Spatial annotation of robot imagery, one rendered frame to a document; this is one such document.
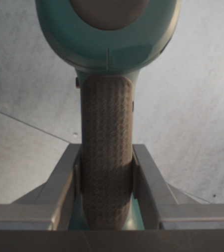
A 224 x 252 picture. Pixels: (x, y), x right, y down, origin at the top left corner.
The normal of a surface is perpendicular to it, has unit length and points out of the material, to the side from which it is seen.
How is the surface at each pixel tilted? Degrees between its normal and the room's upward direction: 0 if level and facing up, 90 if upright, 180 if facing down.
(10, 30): 90
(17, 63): 90
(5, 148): 90
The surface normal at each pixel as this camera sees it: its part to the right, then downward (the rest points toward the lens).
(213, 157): 0.02, 0.25
